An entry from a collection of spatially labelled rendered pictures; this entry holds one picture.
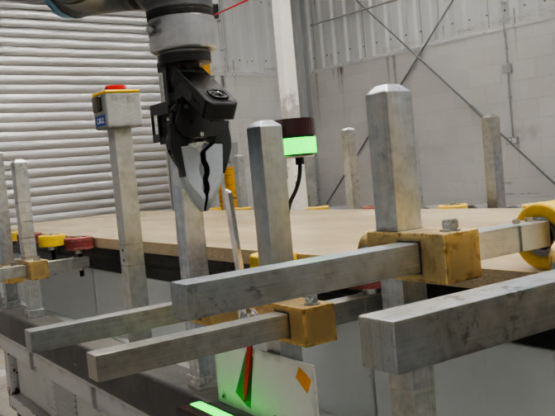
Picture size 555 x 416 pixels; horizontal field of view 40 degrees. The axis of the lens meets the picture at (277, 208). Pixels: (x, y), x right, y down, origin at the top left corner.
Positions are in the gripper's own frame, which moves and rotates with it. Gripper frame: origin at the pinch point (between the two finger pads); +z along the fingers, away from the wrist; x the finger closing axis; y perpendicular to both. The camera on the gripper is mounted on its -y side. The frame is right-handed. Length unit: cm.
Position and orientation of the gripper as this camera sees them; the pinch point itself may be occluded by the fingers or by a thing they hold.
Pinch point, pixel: (206, 201)
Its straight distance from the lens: 101.7
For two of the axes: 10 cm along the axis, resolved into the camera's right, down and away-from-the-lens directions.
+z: 0.9, 9.9, 0.5
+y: -5.5, 0.1, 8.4
